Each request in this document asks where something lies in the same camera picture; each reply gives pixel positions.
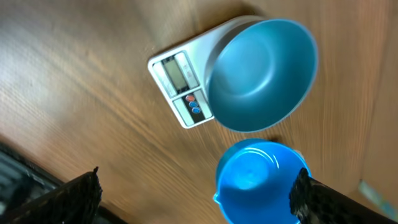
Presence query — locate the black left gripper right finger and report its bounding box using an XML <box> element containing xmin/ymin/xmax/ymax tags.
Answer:
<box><xmin>289</xmin><ymin>168</ymin><xmax>397</xmax><ymax>224</ymax></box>

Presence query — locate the teal blue bowl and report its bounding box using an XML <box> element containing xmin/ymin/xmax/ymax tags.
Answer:
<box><xmin>206</xmin><ymin>19</ymin><xmax>318</xmax><ymax>133</ymax></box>

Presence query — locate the blue plastic measuring scoop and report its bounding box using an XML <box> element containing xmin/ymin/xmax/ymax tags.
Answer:
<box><xmin>213</xmin><ymin>139</ymin><xmax>308</xmax><ymax>224</ymax></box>

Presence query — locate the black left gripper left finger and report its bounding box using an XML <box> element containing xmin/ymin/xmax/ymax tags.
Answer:
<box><xmin>1</xmin><ymin>167</ymin><xmax>103</xmax><ymax>224</ymax></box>

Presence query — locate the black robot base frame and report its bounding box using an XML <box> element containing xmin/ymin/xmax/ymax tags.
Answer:
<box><xmin>0</xmin><ymin>141</ymin><xmax>128</xmax><ymax>224</ymax></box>

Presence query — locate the white digital kitchen scale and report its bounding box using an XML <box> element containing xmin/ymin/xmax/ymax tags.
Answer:
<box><xmin>147</xmin><ymin>16</ymin><xmax>264</xmax><ymax>129</ymax></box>

